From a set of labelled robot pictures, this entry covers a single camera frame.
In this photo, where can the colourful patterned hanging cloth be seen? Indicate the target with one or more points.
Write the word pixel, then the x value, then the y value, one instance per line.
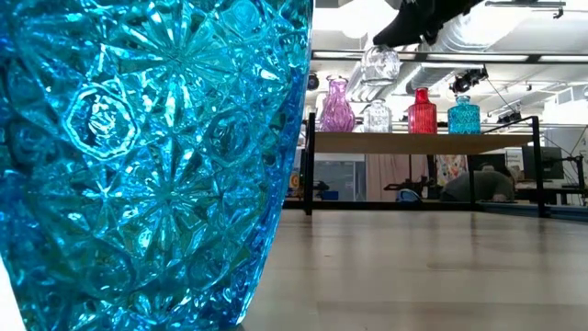
pixel 452 167

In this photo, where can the black spotlight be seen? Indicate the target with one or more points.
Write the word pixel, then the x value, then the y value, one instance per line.
pixel 510 117
pixel 468 80

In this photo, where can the red ribbed glass bottle vase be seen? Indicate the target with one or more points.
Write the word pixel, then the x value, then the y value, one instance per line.
pixel 422 115

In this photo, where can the teal patterned glass bottle vase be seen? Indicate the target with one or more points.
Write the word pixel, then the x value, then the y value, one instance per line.
pixel 464 117

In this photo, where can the black round camera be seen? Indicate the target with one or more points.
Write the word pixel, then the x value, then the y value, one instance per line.
pixel 313 82

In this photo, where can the clear scalloped squat glass vase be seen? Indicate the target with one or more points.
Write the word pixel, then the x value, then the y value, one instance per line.
pixel 380 66

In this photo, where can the wooden shelf black metal frame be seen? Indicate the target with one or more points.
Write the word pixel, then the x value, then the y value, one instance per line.
pixel 413 143

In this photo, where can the pale pink curtain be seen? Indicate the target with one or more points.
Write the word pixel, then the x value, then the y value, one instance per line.
pixel 395 174

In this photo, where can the clear ribbed cylinder glass vase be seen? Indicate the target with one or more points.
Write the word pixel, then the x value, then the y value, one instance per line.
pixel 377 118

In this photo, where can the LED light bar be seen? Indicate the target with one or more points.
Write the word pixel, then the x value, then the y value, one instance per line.
pixel 459 51

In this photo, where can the teal square cut-glass vase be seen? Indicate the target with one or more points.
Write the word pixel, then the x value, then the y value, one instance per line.
pixel 138 161

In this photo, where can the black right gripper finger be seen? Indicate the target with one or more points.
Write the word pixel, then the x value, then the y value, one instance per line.
pixel 452 11
pixel 409 23

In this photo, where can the person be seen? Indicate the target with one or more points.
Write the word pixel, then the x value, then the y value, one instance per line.
pixel 482 186

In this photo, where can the black aluminium table frame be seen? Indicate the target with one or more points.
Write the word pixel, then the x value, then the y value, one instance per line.
pixel 367 205

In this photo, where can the black computer monitor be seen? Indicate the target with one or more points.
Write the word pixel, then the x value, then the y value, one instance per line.
pixel 542 163

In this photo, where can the pink tall swirl glass vase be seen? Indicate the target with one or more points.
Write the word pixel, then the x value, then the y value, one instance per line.
pixel 336 108

